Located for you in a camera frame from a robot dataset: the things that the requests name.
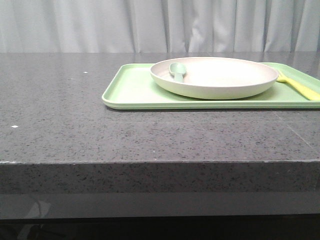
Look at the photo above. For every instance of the beige round plate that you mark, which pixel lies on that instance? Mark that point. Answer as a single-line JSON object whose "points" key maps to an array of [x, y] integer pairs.
{"points": [[215, 78]]}

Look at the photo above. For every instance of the yellow plastic fork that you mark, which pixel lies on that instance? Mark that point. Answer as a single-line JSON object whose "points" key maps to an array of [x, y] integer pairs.
{"points": [[305, 91]]}

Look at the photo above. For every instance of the light green tray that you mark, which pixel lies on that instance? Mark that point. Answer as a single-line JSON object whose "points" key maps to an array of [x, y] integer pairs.
{"points": [[133, 88]]}

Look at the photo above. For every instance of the pale green spoon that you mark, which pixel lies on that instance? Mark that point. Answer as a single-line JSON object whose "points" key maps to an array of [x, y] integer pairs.
{"points": [[178, 71]]}

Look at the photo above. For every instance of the white curtain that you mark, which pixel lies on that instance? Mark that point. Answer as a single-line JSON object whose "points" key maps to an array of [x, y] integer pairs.
{"points": [[159, 26]]}

